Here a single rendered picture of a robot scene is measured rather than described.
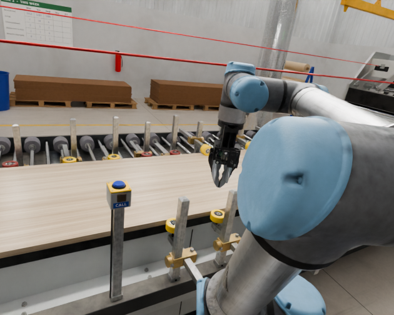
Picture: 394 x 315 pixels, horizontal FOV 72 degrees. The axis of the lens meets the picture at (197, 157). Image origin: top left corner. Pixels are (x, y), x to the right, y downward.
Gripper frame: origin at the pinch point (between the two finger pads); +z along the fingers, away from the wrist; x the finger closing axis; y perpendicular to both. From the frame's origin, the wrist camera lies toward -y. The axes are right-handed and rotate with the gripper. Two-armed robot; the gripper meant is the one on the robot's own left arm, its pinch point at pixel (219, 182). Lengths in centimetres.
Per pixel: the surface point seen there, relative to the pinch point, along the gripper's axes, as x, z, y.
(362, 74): 173, -31, -286
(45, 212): -73, 41, -26
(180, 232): -10.6, 34.0, -17.1
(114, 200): -33.0, 12.7, -0.8
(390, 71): 194, -39, -269
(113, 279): -33, 50, -3
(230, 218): 10.6, 32.6, -30.5
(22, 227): -76, 42, -14
